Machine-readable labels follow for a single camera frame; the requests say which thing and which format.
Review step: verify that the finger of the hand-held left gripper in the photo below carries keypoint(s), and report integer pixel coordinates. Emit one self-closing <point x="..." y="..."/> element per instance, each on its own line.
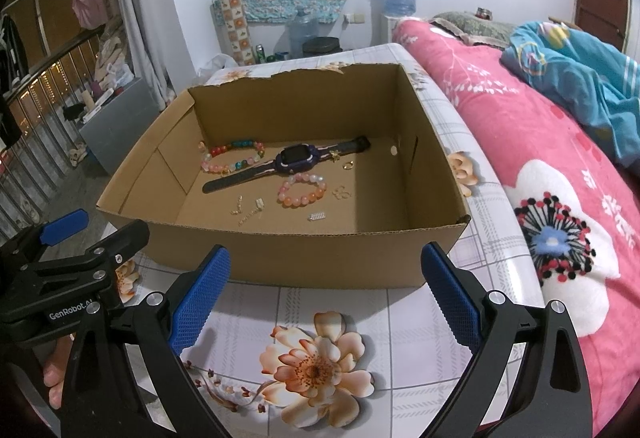
<point x="65" y="225"/>
<point x="125" y="238"/>

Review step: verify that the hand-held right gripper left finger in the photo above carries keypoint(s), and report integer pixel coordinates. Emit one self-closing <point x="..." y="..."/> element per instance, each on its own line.
<point x="200" y="303"/>

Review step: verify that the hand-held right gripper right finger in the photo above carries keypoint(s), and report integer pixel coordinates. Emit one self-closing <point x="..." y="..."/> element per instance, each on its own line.
<point x="452" y="303"/>

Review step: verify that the brown cardboard box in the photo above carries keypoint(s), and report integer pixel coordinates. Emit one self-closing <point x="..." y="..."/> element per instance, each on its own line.
<point x="300" y="258"/>

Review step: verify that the gold flower pendant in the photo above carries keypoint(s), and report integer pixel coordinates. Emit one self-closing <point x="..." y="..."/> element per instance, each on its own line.
<point x="341" y="192"/>

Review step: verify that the person's left hand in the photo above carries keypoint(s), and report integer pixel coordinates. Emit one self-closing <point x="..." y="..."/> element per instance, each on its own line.
<point x="50" y="375"/>

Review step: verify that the pale slippers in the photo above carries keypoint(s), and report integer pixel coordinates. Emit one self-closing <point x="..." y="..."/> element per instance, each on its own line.
<point x="77" y="156"/>

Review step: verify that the gold drop earring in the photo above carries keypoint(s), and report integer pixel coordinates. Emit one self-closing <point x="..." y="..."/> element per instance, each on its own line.
<point x="239" y="205"/>

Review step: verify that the grey cabinet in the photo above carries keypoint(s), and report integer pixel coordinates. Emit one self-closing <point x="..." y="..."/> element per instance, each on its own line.
<point x="125" y="127"/>

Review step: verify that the black pouch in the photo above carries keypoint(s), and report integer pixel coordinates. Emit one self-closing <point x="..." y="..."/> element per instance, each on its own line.
<point x="75" y="111"/>

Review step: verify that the long white box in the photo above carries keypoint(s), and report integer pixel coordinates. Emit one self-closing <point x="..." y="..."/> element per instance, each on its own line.
<point x="100" y="105"/>

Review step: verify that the small silver comb clip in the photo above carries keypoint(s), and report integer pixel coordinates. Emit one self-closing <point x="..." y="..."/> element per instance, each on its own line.
<point x="316" y="216"/>

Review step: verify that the black hanging garment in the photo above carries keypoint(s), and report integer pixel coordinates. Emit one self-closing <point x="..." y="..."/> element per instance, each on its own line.
<point x="10" y="67"/>

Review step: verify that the purple smartwatch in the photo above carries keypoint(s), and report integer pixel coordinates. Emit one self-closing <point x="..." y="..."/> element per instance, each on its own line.
<point x="290" y="157"/>

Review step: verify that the pile of pale clothes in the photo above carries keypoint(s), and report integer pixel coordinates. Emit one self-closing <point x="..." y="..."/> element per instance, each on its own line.
<point x="112" y="60"/>

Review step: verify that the pink floral blanket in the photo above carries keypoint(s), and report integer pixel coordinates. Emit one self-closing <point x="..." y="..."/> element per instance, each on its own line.
<point x="500" y="117"/>

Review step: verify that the gold star charm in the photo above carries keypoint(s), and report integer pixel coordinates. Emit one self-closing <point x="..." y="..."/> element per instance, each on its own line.
<point x="332" y="153"/>

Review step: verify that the white plastic bag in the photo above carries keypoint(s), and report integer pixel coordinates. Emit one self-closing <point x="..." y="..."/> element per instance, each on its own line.
<point x="217" y="65"/>

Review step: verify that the white curtain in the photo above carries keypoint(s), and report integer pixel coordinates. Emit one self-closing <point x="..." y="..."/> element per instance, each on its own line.
<point x="145" y="17"/>

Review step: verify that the green bottle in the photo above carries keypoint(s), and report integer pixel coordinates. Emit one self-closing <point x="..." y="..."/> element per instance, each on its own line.
<point x="260" y="53"/>

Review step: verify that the orange checkered cloth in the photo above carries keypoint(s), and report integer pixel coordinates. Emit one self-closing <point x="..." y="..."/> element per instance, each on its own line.
<point x="234" y="27"/>

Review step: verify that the blue patterned blanket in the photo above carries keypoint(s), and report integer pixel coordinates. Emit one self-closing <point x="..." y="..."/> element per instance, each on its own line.
<point x="575" y="72"/>

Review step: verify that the clear water jug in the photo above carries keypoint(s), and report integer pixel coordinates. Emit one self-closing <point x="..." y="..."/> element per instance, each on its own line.
<point x="304" y="32"/>

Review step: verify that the grey patterned pillow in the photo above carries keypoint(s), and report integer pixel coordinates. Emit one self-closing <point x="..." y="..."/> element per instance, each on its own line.
<point x="475" y="30"/>

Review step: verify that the black pot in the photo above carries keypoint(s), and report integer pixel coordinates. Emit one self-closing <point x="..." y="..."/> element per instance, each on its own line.
<point x="322" y="47"/>

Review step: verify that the white water dispenser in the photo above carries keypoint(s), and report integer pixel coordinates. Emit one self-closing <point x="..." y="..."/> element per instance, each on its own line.
<point x="391" y="30"/>

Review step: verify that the small dark jar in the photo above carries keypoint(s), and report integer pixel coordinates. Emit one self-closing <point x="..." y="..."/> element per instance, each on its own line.
<point x="483" y="12"/>

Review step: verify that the white wall socket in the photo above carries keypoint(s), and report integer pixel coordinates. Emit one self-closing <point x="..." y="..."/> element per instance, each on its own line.
<point x="356" y="18"/>

